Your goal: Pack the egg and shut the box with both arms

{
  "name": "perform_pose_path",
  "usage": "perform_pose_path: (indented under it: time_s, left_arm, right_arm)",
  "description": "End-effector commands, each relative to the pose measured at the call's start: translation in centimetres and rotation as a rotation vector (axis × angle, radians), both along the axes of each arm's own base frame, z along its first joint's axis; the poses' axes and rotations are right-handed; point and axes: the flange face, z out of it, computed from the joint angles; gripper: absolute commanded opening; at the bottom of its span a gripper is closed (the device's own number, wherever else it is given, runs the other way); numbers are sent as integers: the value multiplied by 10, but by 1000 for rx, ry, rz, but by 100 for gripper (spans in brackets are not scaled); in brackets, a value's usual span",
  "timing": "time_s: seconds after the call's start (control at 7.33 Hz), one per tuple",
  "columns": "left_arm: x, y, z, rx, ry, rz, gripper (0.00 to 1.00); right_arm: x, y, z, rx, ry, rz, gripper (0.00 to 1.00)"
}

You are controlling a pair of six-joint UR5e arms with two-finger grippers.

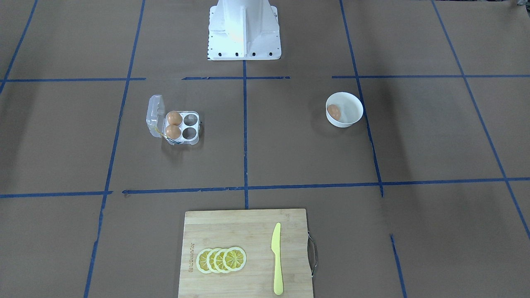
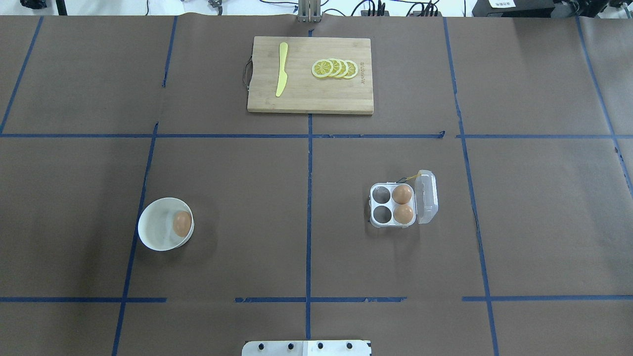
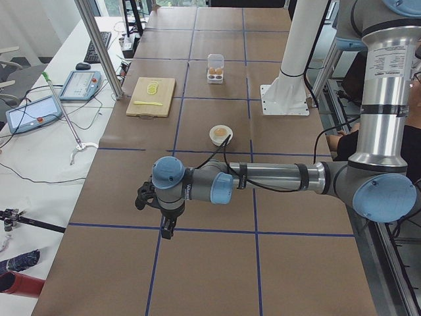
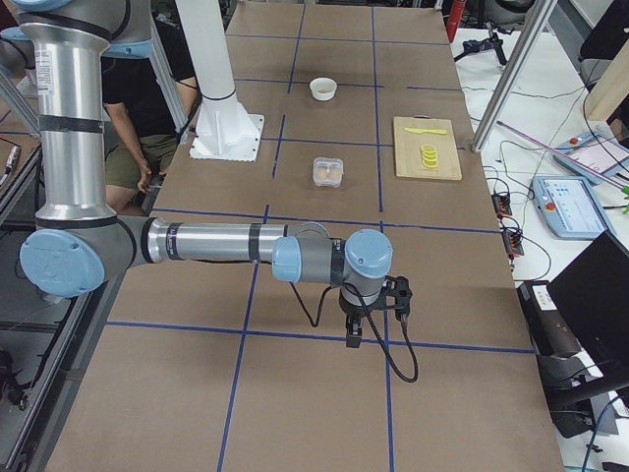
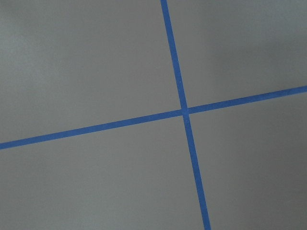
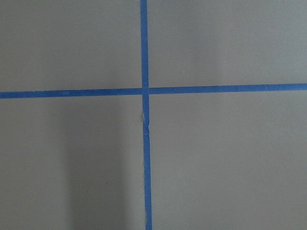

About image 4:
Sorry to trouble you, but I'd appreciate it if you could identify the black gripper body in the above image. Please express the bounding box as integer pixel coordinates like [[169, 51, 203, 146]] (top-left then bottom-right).
[[340, 295, 387, 326]]

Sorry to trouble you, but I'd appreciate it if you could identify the yellow plastic knife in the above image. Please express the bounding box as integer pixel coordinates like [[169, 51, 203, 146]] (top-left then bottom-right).
[[404, 127, 448, 136]]

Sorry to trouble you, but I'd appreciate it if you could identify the seated person black shirt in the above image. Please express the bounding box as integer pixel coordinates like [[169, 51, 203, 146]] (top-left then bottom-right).
[[100, 19, 199, 212]]

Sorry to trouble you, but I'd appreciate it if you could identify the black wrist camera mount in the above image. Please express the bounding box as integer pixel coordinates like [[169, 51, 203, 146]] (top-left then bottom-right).
[[384, 275, 413, 325]]

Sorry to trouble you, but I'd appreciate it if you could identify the aluminium frame post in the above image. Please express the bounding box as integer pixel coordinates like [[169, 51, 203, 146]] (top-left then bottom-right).
[[471, 0, 557, 152]]

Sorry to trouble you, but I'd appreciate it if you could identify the teach pendant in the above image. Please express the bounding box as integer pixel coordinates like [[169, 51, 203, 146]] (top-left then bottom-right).
[[532, 175, 615, 240], [553, 132, 628, 185]]

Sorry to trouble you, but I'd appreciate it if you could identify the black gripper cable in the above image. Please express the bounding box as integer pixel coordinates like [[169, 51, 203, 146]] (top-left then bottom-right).
[[292, 274, 421, 384]]

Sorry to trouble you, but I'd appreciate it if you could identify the black computer monitor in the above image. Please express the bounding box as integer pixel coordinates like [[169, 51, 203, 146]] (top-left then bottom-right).
[[548, 231, 628, 364]]

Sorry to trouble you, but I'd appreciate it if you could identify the near teach pendant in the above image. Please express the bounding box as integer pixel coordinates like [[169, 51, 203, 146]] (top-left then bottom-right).
[[532, 175, 615, 240]]

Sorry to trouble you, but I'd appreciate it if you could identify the white paper bowl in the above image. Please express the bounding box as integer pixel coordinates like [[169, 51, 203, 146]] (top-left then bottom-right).
[[309, 77, 337, 101]]

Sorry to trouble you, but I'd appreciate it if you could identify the far teach pendant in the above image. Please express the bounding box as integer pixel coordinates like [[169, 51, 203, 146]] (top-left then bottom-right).
[[553, 132, 628, 185]]

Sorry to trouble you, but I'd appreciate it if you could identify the yellow lemon slice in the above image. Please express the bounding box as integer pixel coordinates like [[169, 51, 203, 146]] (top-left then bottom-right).
[[421, 145, 438, 169]]

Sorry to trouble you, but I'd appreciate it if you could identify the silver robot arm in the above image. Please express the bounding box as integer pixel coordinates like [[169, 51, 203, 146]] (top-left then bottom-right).
[[18, 1, 410, 347]]

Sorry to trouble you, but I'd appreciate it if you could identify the black tripod stand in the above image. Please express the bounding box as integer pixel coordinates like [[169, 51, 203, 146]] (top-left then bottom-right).
[[454, 28, 507, 66]]

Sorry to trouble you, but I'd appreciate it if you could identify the red cylinder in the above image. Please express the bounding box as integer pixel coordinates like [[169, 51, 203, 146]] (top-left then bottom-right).
[[446, 0, 467, 43]]

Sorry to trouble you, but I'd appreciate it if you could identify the wooden cutting board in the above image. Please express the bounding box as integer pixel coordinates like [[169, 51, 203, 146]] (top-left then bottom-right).
[[393, 117, 462, 181]]

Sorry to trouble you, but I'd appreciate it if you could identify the clear plastic egg box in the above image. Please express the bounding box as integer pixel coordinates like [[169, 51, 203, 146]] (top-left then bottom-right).
[[313, 156, 344, 188]]

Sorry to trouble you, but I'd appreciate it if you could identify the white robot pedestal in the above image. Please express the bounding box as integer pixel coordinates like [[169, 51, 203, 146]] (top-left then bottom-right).
[[176, 0, 264, 162]]

